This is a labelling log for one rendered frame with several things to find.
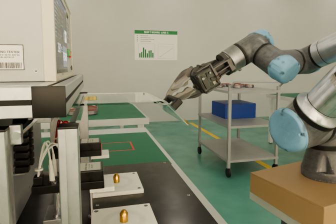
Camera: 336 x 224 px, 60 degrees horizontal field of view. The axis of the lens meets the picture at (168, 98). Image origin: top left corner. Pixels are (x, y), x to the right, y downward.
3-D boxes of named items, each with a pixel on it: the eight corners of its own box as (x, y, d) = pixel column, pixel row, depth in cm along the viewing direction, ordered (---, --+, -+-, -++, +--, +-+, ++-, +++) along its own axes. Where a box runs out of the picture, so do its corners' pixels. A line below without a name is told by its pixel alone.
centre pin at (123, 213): (127, 218, 70) (127, 207, 69) (128, 222, 68) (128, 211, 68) (119, 219, 69) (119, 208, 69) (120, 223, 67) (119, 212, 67)
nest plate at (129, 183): (136, 175, 101) (136, 171, 101) (143, 193, 87) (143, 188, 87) (92, 179, 97) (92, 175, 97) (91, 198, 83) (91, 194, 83)
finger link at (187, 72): (172, 77, 85) (197, 62, 86) (171, 77, 86) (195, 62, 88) (180, 91, 86) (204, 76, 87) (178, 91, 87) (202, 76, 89)
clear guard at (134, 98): (165, 110, 92) (165, 92, 92) (189, 125, 69) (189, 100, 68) (55, 114, 84) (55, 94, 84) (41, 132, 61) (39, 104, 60)
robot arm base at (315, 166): (332, 163, 95) (332, 133, 94) (372, 179, 80) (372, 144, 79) (290, 168, 93) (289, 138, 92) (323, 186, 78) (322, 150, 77)
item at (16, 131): (63, 100, 104) (62, 92, 103) (20, 145, 44) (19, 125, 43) (58, 100, 103) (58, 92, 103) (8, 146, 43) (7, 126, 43)
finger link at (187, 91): (169, 101, 81) (197, 84, 82) (164, 99, 87) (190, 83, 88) (175, 110, 82) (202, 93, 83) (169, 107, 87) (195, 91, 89)
